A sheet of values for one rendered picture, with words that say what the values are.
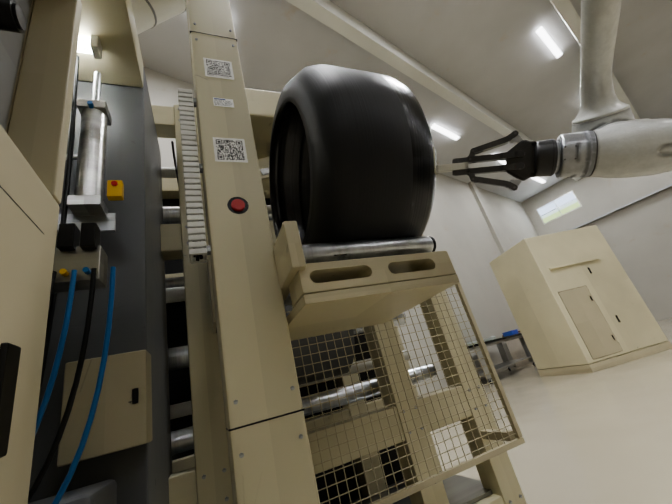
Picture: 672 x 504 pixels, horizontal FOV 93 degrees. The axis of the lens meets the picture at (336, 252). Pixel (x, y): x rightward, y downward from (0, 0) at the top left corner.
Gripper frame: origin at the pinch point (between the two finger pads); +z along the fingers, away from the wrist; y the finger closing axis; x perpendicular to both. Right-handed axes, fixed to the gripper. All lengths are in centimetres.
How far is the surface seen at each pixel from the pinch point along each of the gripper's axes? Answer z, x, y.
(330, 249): 22.0, -22.1, 17.2
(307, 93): 29.2, -15.6, -17.1
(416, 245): 7.4, -6.3, 17.8
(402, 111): 9.9, -6.8, -12.5
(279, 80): 352, 475, -271
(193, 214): 50, -30, 9
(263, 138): 76, 32, -24
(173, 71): 486, 343, -264
